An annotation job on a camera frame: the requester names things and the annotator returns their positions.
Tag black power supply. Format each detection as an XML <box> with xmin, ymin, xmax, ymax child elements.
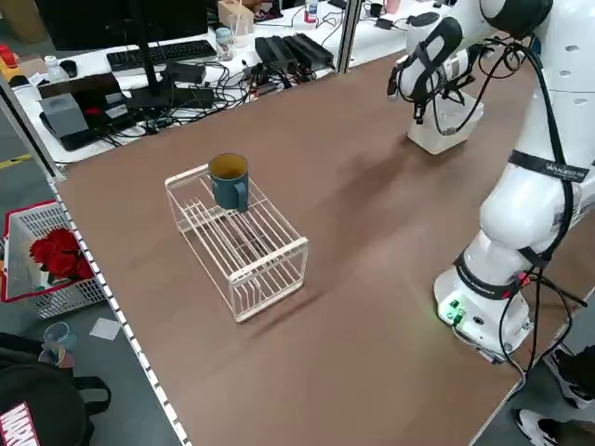
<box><xmin>282</xmin><ymin>33</ymin><xmax>336</xmax><ymax>69</ymax></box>
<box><xmin>254</xmin><ymin>35</ymin><xmax>299</xmax><ymax>72</ymax></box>

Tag black monitor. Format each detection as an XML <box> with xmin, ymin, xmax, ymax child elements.
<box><xmin>34</xmin><ymin>0</ymin><xmax>209</xmax><ymax>51</ymax></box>

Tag clear water bottle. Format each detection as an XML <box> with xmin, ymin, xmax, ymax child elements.
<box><xmin>44</xmin><ymin>54</ymin><xmax>64</xmax><ymax>83</ymax></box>

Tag clear blue cup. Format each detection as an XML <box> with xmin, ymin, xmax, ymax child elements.
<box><xmin>39</xmin><ymin>321</ymin><xmax>78</xmax><ymax>369</ymax></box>

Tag light wooden box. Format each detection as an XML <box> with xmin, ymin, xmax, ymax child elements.
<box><xmin>217</xmin><ymin>0</ymin><xmax>257</xmax><ymax>48</ymax></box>

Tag jar with teal lid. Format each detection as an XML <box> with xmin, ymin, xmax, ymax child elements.
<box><xmin>214</xmin><ymin>26</ymin><xmax>235</xmax><ymax>62</ymax></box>

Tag white paper square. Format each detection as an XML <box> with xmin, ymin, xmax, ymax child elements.
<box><xmin>88</xmin><ymin>317</ymin><xmax>124</xmax><ymax>343</ymax></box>

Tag dark flat box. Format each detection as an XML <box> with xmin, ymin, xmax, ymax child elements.
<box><xmin>36</xmin><ymin>72</ymin><xmax>123</xmax><ymax>101</ymax></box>

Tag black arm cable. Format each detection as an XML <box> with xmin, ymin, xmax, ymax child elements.
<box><xmin>483</xmin><ymin>36</ymin><xmax>577</xmax><ymax>276</ymax></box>

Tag black monitor stand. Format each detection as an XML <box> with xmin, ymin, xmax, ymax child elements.
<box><xmin>125</xmin><ymin>0</ymin><xmax>216</xmax><ymax>111</ymax></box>

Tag red roses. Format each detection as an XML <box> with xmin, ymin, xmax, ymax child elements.
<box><xmin>28</xmin><ymin>227</ymin><xmax>97</xmax><ymax>285</ymax></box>

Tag brown cardboard box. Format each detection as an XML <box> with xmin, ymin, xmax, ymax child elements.
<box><xmin>8</xmin><ymin>0</ymin><xmax>48</xmax><ymax>44</ymax></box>

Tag cream wire rack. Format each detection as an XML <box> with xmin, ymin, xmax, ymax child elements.
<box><xmin>164</xmin><ymin>162</ymin><xmax>311</xmax><ymax>324</ymax></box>

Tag black keyboard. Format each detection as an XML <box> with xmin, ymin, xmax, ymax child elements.
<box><xmin>105</xmin><ymin>39</ymin><xmax>218</xmax><ymax>73</ymax></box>

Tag aluminium frame post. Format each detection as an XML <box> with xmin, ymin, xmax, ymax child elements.
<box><xmin>0</xmin><ymin>76</ymin><xmax>67</xmax><ymax>181</ymax></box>
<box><xmin>336</xmin><ymin>0</ymin><xmax>364</xmax><ymax>74</ymax></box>

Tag grey cube device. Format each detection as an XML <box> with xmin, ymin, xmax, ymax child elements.
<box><xmin>38</xmin><ymin>92</ymin><xmax>90</xmax><ymax>140</ymax></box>

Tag red emergency stop button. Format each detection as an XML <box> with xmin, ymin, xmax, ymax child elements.
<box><xmin>0</xmin><ymin>44</ymin><xmax>20</xmax><ymax>71</ymax></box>

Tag white basket red rim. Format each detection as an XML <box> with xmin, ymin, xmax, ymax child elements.
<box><xmin>0</xmin><ymin>199</ymin><xmax>111</xmax><ymax>320</ymax></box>

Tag person's black white shoe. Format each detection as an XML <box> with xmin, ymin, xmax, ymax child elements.
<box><xmin>541</xmin><ymin>343</ymin><xmax>595</xmax><ymax>411</ymax></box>

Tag black base cable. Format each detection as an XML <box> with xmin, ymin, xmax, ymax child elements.
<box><xmin>499</xmin><ymin>271</ymin><xmax>588</xmax><ymax>375</ymax></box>

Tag black backpack red logo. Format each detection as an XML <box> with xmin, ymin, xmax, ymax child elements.
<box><xmin>0</xmin><ymin>331</ymin><xmax>113</xmax><ymax>446</ymax></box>

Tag teal mug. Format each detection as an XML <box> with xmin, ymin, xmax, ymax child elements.
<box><xmin>207</xmin><ymin>152</ymin><xmax>252</xmax><ymax>216</ymax></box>

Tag white preservation box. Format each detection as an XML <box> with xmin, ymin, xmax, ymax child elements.
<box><xmin>407</xmin><ymin>91</ymin><xmax>485</xmax><ymax>156</ymax></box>

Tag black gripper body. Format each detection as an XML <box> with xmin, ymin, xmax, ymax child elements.
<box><xmin>435</xmin><ymin>75</ymin><xmax>467</xmax><ymax>106</ymax></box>

